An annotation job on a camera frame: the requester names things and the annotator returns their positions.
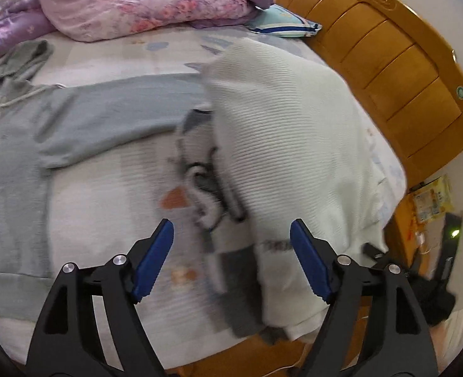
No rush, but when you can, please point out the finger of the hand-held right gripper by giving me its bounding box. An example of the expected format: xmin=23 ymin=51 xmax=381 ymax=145
xmin=363 ymin=243 xmax=387 ymax=260

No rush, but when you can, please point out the purple floral quilt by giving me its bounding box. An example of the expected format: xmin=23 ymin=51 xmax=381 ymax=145
xmin=0 ymin=0 xmax=275 ymax=69

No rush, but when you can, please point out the white button jacket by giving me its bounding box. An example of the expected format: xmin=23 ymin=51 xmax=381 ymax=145
xmin=200 ymin=39 xmax=409 ymax=342

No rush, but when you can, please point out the white printed knit sweater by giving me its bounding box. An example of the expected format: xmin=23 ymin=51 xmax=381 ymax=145
xmin=172 ymin=108 xmax=287 ymax=346

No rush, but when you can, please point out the yellow packet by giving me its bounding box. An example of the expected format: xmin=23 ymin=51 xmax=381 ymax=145
xmin=410 ymin=175 xmax=454 ymax=224

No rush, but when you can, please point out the wooden headboard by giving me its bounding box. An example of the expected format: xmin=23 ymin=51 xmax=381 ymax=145
xmin=255 ymin=0 xmax=463 ymax=189

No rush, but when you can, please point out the bed with floral sheet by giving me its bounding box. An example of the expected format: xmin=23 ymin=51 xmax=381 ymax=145
xmin=0 ymin=24 xmax=409 ymax=370

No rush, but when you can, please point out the teal pillow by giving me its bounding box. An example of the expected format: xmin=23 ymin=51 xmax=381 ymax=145
xmin=247 ymin=5 xmax=322 ymax=39

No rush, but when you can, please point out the grey hoodie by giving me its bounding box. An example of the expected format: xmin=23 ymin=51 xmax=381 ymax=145
xmin=0 ymin=39 xmax=216 ymax=319

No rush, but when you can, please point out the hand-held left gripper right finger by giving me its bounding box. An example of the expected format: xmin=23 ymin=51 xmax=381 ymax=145
xmin=290 ymin=219 xmax=440 ymax=377

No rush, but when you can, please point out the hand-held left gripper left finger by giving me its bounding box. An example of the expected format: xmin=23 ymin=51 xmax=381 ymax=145
xmin=25 ymin=219 xmax=175 ymax=377

